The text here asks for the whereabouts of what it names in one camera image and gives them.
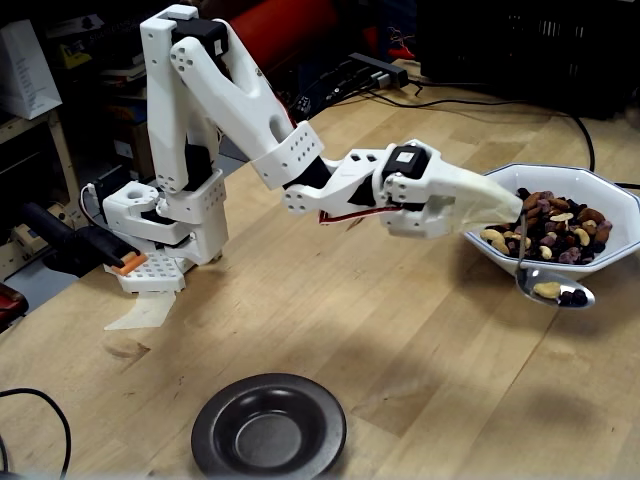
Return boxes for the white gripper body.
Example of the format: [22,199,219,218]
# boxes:
[372,143,459,240]

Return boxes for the white fixed gripper finger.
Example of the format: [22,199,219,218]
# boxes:
[452,199,494,234]

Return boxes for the white pivoting gripper finger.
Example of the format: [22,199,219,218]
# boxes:
[387,155,522,221]

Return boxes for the metal spoon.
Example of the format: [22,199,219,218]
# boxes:
[514,213,597,309]

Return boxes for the dark raisins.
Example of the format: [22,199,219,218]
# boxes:
[557,288,589,308]

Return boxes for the white octagonal bowl blue rim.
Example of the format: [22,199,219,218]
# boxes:
[462,162,640,281]

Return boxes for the dark brown plate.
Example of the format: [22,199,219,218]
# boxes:
[190,372,348,480]

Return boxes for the beige masking tape wrap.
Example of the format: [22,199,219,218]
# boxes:
[449,167,524,235]

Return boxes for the nut and dried fruit mix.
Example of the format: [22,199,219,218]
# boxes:
[479,187,614,265]

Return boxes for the black power strip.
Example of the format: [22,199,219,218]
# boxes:
[348,52,410,90]

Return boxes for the large black case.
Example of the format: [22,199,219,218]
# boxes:
[417,0,640,121]

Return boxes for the red chair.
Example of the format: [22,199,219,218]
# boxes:
[229,0,419,76]

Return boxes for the printed cardboard box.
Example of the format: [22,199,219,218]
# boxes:
[113,119,154,176]

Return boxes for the stack of books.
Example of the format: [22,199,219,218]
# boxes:
[97,42,149,101]

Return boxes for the black clamp orange tip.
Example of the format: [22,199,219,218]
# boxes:
[18,201,149,277]

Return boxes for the small yellow object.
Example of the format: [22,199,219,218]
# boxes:
[58,42,94,70]

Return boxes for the white paper bag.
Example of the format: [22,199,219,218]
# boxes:
[0,18,64,121]

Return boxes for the red brown seat edge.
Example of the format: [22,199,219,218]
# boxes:
[0,281,30,331]

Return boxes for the black cable across table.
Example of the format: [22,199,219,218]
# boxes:
[384,74,640,191]

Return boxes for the wooden shelf frame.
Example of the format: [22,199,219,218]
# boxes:
[0,107,84,211]

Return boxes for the thin black looped cable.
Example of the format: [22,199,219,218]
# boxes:
[0,388,73,480]

